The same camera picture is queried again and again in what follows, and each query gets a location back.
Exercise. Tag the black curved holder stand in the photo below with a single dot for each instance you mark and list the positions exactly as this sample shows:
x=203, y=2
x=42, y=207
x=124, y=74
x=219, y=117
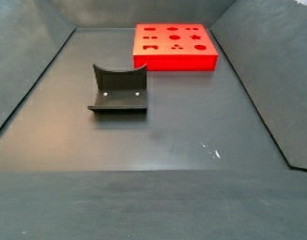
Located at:
x=120, y=84

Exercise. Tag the red shape-sorter box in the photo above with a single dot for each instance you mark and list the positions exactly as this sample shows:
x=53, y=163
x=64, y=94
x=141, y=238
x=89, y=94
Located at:
x=173, y=47

